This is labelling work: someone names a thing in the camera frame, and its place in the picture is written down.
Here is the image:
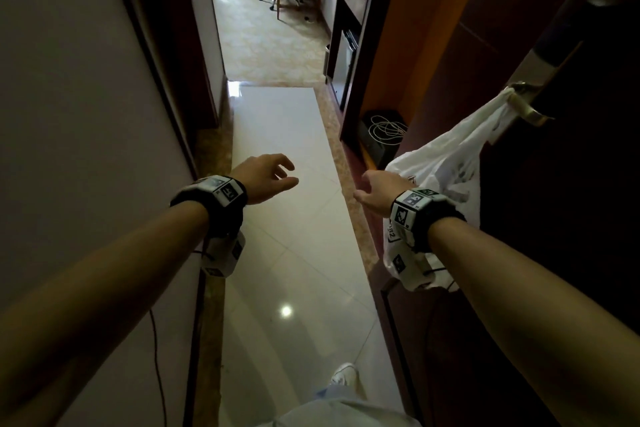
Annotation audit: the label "wrist camera with markers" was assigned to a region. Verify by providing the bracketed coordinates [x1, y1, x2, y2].
[382, 187, 467, 292]
[169, 174, 249, 279]

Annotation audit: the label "person's right hand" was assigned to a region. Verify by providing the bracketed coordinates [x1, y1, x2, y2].
[353, 170, 416, 218]

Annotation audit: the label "dark wooden door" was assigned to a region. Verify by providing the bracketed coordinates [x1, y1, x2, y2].
[381, 0, 640, 427]

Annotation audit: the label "person's left hand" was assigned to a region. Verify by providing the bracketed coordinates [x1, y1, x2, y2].
[230, 154, 300, 205]

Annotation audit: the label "person's left forearm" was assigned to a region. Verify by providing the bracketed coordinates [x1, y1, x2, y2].
[0, 200, 211, 427]

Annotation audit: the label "thin black cable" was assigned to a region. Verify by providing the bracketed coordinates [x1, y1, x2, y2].
[148, 309, 169, 427]

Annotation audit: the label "person's right forearm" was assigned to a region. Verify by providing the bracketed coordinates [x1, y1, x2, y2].
[426, 216, 640, 427]

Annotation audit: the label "person's white shoe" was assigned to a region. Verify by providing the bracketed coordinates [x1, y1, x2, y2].
[329, 363, 360, 388]

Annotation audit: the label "black waste bin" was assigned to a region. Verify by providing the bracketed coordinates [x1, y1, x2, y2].
[357, 109, 409, 170]

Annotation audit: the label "right wrist camera with markers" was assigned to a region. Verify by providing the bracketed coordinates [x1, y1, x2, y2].
[382, 187, 467, 292]

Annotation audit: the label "metal door handle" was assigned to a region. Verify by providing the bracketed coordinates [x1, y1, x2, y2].
[504, 40, 584, 127]

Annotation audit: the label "person's light trousers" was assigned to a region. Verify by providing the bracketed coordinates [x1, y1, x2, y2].
[259, 386, 422, 427]

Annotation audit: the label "white coiled cable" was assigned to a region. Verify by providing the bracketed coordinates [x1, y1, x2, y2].
[368, 115, 408, 146]

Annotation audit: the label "orange wooden wardrobe panel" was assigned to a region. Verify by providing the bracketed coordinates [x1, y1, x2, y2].
[340, 0, 497, 143]

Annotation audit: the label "dark wooden door frame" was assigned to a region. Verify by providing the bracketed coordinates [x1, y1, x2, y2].
[99, 0, 221, 178]

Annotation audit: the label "dark wooden cabinet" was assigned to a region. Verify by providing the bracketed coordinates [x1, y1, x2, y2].
[324, 0, 385, 111]

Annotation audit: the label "left wrist camera with markers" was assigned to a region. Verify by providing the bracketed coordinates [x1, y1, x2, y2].
[169, 174, 249, 279]

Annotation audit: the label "white plastic bag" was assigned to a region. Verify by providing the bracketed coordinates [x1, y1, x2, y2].
[383, 86, 519, 292]

